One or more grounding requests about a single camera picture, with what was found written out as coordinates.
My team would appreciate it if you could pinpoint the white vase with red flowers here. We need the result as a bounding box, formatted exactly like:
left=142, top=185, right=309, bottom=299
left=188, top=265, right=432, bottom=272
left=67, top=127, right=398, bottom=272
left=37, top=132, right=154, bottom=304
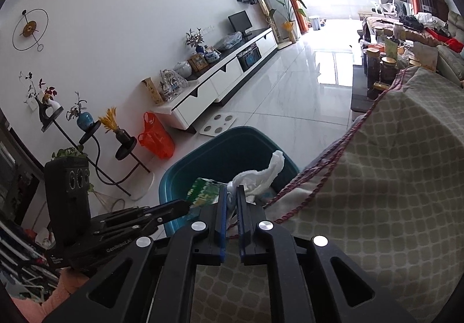
left=18, top=71, right=63, bottom=117

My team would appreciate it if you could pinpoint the white bathroom scale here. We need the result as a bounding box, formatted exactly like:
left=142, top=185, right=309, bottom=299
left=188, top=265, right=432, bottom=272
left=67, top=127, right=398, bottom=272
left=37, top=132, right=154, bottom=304
left=199, top=113, right=236, bottom=137

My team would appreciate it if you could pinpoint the black tiered plant stand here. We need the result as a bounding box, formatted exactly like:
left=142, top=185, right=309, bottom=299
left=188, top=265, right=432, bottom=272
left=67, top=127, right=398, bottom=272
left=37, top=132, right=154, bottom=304
left=39, top=105, right=155, bottom=201

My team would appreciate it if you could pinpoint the white office chair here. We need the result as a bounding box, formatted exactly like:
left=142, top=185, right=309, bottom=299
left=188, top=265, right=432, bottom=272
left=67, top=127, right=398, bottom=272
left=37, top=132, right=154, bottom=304
left=371, top=0, right=398, bottom=16

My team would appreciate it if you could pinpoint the round wire wall clock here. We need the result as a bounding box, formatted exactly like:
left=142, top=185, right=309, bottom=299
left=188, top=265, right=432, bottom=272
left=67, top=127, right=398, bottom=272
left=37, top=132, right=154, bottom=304
left=12, top=8, right=49, bottom=53

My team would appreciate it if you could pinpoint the wooden picture frame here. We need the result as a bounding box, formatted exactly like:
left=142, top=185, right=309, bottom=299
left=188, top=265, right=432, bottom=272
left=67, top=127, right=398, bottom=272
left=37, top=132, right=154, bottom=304
left=188, top=53, right=209, bottom=73

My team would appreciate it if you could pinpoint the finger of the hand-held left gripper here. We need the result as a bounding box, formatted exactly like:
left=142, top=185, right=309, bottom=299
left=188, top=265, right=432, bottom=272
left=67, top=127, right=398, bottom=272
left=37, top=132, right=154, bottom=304
left=109, top=199, right=191, bottom=226
left=109, top=219, right=169, bottom=237

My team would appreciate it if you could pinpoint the green snack packet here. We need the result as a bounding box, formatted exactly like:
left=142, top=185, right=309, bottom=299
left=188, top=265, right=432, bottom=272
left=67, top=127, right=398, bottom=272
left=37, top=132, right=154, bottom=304
left=185, top=177, right=223, bottom=208

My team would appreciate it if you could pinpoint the white tissue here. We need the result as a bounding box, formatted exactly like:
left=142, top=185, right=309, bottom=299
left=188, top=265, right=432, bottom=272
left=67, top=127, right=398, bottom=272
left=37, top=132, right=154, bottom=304
left=227, top=150, right=285, bottom=205

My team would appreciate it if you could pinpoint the white ceramic jar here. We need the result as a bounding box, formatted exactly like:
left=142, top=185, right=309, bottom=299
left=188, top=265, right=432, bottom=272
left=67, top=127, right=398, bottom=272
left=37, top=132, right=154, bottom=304
left=173, top=61, right=193, bottom=78

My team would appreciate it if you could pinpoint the black monitor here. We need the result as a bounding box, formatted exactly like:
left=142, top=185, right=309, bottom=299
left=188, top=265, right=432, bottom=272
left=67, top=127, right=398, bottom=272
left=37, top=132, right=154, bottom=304
left=227, top=10, right=254, bottom=37

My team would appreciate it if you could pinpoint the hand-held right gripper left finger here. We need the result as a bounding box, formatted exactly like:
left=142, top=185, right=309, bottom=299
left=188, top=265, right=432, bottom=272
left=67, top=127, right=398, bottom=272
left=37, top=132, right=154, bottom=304
left=43, top=185, right=229, bottom=323

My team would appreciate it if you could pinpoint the blue vase with plant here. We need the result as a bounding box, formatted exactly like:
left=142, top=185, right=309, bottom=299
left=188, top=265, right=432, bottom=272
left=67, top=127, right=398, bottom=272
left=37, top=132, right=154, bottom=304
left=66, top=91, right=96, bottom=130

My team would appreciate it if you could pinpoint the patterned tablecloth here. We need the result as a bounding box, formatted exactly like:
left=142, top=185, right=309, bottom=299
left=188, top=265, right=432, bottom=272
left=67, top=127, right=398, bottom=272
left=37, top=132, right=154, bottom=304
left=190, top=65, right=464, bottom=323

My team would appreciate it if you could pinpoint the small potted plant blue pot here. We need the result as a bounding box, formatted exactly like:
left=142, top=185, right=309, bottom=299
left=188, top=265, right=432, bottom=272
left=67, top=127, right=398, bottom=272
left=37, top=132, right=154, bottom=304
left=184, top=28, right=206, bottom=55

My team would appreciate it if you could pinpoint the white TV cabinet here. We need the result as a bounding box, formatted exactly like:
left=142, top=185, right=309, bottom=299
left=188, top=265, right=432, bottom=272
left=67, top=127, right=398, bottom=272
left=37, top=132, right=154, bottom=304
left=151, top=27, right=279, bottom=134

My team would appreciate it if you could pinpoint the person's left forearm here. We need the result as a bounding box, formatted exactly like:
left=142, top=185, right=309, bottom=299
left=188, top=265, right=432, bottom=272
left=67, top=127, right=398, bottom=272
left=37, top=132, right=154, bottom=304
left=10, top=267, right=92, bottom=323

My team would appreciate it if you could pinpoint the tall leafy potted plant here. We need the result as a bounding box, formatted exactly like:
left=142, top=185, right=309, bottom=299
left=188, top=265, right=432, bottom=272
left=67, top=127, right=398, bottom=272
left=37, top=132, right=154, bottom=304
left=269, top=0, right=309, bottom=44

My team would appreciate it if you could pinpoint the teal plastic bin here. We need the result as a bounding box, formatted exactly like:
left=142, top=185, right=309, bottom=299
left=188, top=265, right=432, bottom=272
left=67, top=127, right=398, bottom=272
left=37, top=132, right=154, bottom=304
left=159, top=126, right=301, bottom=237

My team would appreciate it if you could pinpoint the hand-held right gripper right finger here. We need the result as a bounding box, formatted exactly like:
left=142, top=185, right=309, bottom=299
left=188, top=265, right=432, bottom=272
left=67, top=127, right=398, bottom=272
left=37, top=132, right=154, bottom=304
left=236, top=185, right=417, bottom=323

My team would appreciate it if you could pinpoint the tall wooden box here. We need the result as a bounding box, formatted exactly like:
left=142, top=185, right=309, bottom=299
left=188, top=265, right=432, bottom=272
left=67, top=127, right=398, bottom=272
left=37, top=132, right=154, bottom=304
left=141, top=77, right=164, bottom=105

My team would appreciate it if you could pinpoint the cluttered coffee table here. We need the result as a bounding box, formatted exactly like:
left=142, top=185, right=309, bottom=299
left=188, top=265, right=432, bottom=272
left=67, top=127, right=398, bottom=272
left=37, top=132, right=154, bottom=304
left=351, top=14, right=437, bottom=114

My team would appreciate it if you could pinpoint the black vase with yellow wheat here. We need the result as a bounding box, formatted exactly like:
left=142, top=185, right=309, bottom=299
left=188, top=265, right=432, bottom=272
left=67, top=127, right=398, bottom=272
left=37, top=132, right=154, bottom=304
left=98, top=107, right=132, bottom=145

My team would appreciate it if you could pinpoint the model ship in clear case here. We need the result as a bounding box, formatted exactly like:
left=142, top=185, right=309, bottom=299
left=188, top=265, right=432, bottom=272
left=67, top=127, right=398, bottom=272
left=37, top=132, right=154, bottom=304
left=159, top=68, right=189, bottom=99

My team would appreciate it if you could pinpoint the plastic wrapped bundle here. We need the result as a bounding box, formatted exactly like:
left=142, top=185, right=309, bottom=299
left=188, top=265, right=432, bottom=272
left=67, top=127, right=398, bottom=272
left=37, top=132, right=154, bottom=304
left=217, top=32, right=243, bottom=52

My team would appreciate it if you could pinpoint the orange plastic bag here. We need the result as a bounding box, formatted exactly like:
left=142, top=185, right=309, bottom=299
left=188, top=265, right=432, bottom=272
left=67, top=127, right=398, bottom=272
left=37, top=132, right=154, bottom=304
left=137, top=111, right=175, bottom=160

